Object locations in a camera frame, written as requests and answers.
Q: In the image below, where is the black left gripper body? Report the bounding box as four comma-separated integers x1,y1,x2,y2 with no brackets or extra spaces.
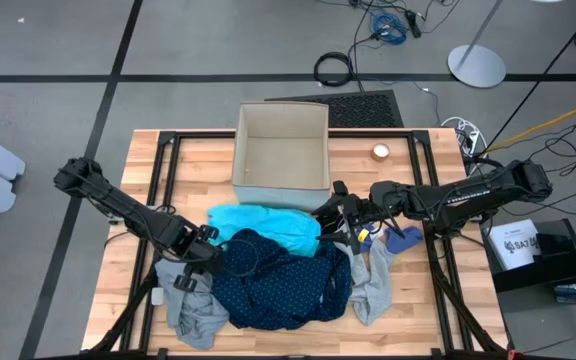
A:
172,224,225,294

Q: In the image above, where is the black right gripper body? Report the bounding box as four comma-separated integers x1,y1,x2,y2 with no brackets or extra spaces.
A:
331,179,377,255

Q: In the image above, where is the pale blue-grey shirt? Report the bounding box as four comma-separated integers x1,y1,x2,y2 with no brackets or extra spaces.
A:
154,258,231,351

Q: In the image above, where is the turquoise t-shirt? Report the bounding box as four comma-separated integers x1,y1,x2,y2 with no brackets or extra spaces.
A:
206,203,322,258

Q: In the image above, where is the navy dotted button shirt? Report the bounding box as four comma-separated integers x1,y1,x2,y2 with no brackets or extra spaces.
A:
210,227,354,332

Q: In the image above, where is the brown tape roll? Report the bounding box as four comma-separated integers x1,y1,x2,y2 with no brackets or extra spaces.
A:
370,142,391,162

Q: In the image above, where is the beige fabric storage box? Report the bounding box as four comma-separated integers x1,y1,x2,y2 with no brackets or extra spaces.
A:
231,101,332,212

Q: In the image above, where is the black perforated floor mat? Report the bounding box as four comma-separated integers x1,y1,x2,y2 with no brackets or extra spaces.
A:
265,89,404,129

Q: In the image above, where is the white printed cardboard box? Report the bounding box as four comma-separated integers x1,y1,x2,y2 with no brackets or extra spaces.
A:
487,218,543,272

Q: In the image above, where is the silver round-base floor stand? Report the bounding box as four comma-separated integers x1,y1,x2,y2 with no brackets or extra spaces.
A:
446,0,508,90

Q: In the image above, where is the black equipment cart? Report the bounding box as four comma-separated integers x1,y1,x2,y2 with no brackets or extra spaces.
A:
482,217,576,331

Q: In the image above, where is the blue printed packet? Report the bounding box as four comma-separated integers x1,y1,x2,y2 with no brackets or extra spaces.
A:
553,282,576,305

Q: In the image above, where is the black aluminium table frame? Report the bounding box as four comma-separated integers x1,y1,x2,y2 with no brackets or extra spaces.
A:
87,128,509,360

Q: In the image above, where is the white cable bundle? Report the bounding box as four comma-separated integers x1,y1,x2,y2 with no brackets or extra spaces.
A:
440,116,487,156

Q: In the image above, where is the thick black cable loop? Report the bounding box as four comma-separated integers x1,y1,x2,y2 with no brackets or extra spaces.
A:
462,154,505,177

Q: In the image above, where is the coiled black cable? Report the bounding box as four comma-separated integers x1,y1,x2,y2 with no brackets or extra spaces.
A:
312,51,355,88

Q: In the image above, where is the coiled blue cable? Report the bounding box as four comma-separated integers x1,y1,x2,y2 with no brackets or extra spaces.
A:
370,12,409,47

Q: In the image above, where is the yellow floor cable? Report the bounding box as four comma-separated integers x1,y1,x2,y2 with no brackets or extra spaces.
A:
485,95,576,154

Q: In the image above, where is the thin black floor cable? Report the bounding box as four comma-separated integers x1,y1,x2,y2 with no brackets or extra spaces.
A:
542,119,576,177

